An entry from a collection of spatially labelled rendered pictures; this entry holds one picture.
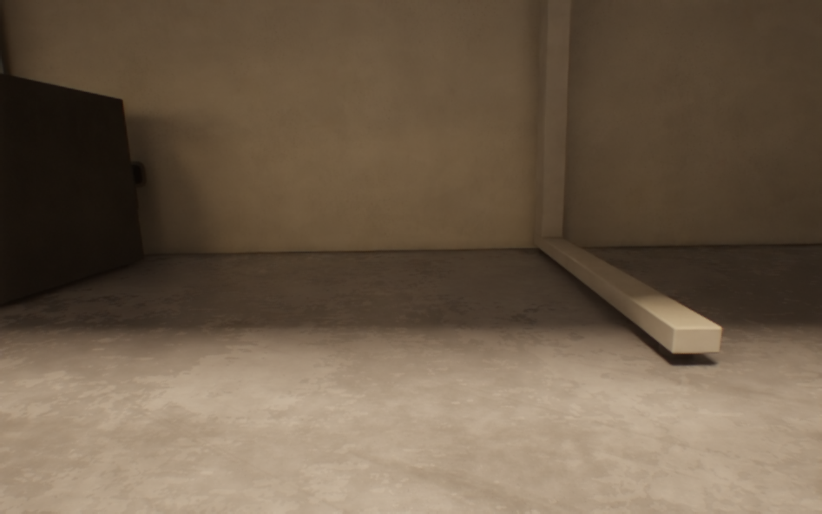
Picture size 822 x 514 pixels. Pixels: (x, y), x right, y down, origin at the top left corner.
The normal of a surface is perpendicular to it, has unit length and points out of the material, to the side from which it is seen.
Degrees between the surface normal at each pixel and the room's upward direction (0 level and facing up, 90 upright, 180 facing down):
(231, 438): 0
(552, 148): 90
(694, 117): 90
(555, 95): 90
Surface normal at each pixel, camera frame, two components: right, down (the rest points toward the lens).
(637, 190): -0.06, 0.19
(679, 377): -0.03, -0.98
